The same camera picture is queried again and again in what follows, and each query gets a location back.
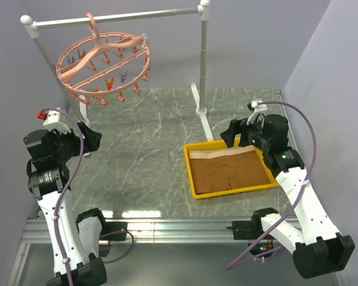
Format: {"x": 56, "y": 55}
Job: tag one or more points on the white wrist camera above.
{"x": 257, "y": 107}
{"x": 53, "y": 121}

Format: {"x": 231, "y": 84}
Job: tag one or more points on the aluminium rail frame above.
{"x": 139, "y": 174}

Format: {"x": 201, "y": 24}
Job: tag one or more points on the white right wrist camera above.
{"x": 257, "y": 107}

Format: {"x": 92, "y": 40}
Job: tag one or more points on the orange rim clothes peg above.
{"x": 145, "y": 75}

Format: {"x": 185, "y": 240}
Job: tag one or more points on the purple clothes peg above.
{"x": 124, "y": 76}

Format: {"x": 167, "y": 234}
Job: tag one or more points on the brown underwear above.
{"x": 214, "y": 172}

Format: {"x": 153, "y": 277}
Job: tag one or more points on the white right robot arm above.
{"x": 318, "y": 247}

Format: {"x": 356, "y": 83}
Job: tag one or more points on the white clothes peg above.
{"x": 145, "y": 39}

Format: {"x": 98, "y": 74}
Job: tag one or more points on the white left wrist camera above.
{"x": 53, "y": 121}

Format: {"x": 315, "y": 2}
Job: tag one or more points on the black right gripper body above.
{"x": 253, "y": 133}

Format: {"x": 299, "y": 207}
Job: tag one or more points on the white metal drying rack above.
{"x": 197, "y": 89}

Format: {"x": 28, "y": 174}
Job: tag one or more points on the yellow plastic tray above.
{"x": 217, "y": 145}

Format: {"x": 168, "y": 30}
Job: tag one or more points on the pink round clip hanger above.
{"x": 82, "y": 67}

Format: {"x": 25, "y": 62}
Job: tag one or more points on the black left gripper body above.
{"x": 67, "y": 145}

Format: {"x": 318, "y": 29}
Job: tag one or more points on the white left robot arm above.
{"x": 74, "y": 242}

